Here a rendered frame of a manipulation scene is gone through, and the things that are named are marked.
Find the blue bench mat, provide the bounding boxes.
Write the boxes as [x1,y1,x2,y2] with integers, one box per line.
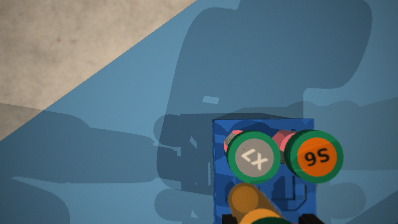
[0,0,398,224]

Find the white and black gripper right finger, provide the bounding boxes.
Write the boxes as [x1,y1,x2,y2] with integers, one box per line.
[298,213,324,224]

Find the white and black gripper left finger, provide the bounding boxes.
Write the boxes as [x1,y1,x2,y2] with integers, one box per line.
[222,214,238,224]

